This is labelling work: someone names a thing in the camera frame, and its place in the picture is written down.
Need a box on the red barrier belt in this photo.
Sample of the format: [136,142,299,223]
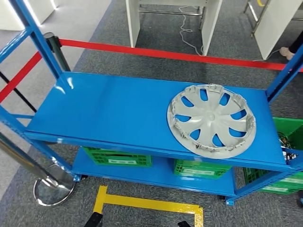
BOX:
[0,52,42,104]
[59,38,303,73]

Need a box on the white desk with metal bars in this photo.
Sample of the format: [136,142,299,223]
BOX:
[125,0,223,56]

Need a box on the white floor cable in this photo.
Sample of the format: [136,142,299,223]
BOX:
[178,5,204,55]

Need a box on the person's leg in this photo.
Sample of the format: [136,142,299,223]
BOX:
[279,39,303,61]

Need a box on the white furniture panel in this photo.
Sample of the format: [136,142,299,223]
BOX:
[0,0,60,32]

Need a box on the tangled cable bundle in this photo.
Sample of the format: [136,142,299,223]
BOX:
[277,131,296,164]

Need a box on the green plastic crate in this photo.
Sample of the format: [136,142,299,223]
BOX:
[82,145,153,167]
[243,117,303,195]
[173,158,232,180]

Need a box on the grey wheel cover hubcap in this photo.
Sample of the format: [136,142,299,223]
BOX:
[166,83,257,160]

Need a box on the white desk side panel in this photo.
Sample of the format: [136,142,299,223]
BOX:
[244,0,303,60]

